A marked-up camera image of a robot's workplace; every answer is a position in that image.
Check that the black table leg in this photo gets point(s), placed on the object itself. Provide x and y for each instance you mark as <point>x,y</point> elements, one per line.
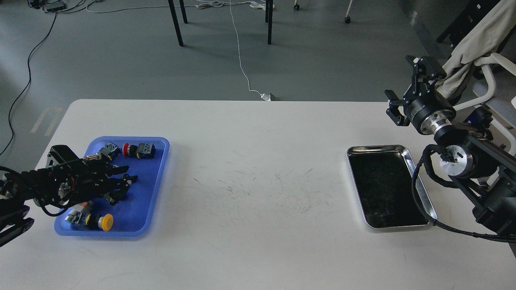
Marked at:
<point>269,19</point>
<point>173,12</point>

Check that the blue plastic tray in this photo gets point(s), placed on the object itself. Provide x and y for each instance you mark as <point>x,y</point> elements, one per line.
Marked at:
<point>132,215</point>

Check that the orange grey contact block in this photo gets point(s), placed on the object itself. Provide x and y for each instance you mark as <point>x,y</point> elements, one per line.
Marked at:
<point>83,208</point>

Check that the green push button switch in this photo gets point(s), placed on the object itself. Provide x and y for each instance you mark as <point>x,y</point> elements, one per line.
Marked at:
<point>109,151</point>

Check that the yellow push button switch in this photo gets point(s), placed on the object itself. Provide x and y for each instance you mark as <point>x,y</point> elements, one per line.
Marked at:
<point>90,221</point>

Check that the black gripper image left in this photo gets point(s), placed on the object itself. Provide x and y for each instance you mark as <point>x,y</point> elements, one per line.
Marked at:
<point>69,180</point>

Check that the silver metal tray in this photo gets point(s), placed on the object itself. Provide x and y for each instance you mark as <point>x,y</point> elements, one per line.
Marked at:
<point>382,176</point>

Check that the black table leg left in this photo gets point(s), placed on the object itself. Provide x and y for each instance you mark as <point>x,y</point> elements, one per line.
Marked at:
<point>173,12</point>

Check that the white chair with beige cloth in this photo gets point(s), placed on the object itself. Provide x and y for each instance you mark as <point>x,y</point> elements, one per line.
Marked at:
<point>478,46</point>

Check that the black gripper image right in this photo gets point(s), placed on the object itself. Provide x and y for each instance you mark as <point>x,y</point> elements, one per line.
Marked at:
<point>427,106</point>

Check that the red push button switch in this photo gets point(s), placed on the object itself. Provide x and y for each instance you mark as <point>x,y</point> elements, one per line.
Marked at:
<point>140,151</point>

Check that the black table leg right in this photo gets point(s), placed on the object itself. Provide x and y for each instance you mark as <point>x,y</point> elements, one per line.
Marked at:
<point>269,19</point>

